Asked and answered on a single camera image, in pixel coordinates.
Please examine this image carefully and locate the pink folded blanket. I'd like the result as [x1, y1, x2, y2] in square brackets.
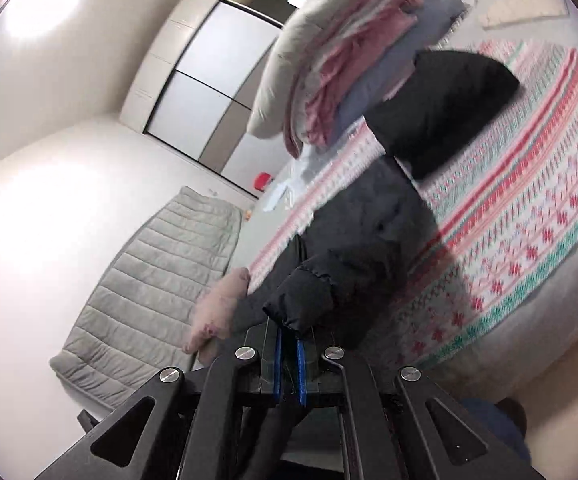
[282, 0, 425, 159]

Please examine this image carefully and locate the white sliding-door wardrobe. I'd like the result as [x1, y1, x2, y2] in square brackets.
[120, 0, 297, 200]

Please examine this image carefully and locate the person's blue-trousered leg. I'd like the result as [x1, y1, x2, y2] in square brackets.
[456, 396, 532, 463]

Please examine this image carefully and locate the pink stuffed cushion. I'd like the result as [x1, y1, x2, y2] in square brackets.
[181, 267, 253, 354]

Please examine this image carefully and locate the grey quilted mattress pad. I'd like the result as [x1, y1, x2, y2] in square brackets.
[49, 186, 243, 409]

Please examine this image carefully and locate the black puffer jacket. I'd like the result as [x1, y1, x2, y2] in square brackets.
[196, 50, 521, 367]

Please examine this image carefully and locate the patterned knit blanket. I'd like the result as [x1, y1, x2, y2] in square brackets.
[247, 38, 578, 376]

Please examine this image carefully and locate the cream quilted cloth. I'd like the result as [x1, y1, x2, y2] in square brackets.
[478, 0, 569, 28]

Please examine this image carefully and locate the grey-blue pillow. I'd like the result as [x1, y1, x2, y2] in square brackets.
[325, 0, 470, 147]

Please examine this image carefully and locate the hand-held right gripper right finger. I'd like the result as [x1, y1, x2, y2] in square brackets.
[295, 327, 555, 480]

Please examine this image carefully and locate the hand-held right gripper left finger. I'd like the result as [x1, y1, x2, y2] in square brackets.
[35, 314, 286, 480]

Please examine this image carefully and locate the white pillow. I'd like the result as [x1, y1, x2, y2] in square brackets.
[245, 0, 395, 139]

